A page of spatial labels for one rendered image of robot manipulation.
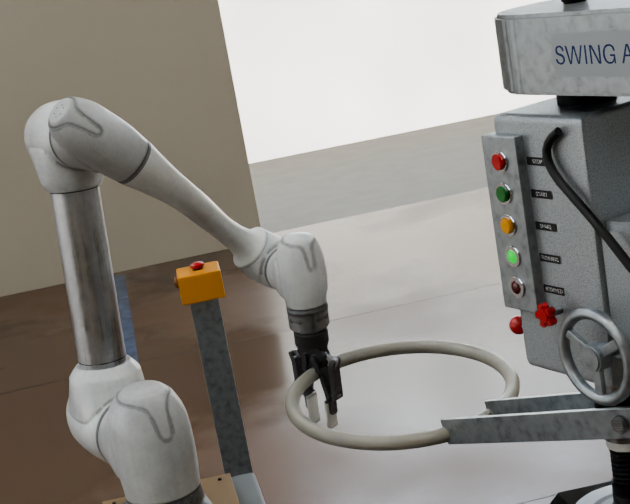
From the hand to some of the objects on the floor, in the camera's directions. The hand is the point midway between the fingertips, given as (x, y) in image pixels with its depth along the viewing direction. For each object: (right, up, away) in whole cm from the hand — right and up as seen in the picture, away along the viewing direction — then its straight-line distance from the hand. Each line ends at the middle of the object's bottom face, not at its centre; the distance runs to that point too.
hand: (322, 411), depth 279 cm
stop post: (-16, -72, +94) cm, 119 cm away
